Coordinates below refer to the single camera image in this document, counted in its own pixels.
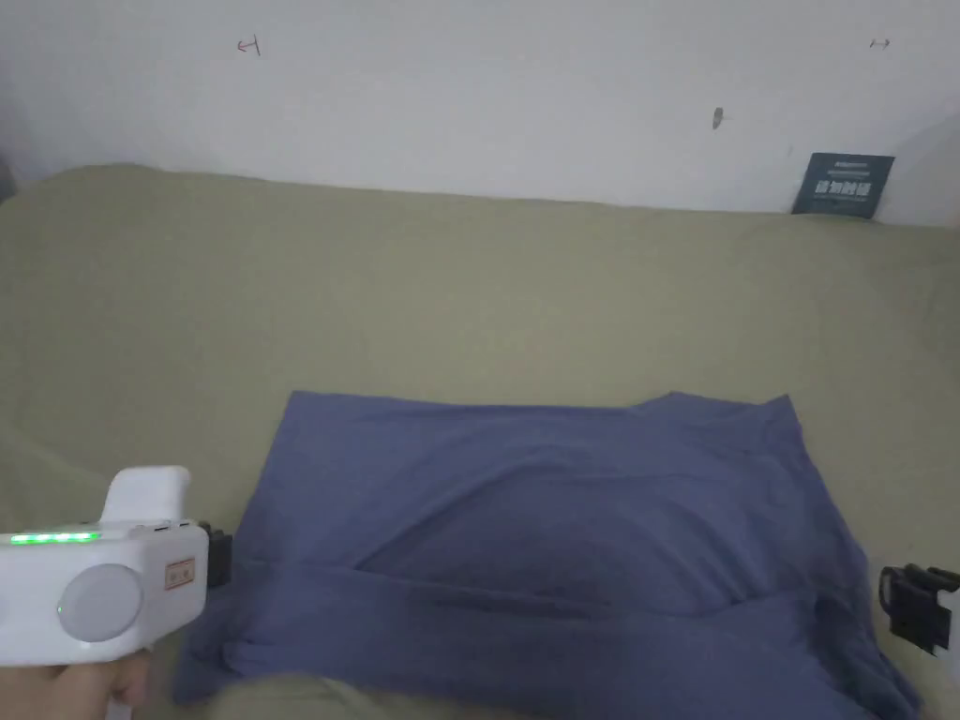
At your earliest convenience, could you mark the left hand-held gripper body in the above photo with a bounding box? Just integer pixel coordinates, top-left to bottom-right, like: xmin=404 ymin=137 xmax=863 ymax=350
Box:
xmin=0 ymin=466 xmax=231 ymax=668

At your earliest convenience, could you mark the bed with pale green sheet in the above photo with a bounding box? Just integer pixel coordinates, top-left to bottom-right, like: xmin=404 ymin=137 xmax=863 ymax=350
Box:
xmin=0 ymin=163 xmax=960 ymax=720

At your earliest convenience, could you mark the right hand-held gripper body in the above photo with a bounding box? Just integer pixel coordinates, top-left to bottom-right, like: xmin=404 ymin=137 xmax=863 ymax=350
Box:
xmin=878 ymin=562 xmax=960 ymax=658

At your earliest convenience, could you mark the dark blue card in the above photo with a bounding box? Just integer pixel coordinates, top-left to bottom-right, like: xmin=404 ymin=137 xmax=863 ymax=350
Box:
xmin=790 ymin=153 xmax=897 ymax=223

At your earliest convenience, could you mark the dark blue shirt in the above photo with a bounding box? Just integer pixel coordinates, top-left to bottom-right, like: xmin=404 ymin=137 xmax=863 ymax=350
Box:
xmin=172 ymin=389 xmax=923 ymax=720

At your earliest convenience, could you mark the person's left hand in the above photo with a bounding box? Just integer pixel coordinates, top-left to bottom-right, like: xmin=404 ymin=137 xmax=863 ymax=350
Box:
xmin=0 ymin=649 xmax=155 ymax=720

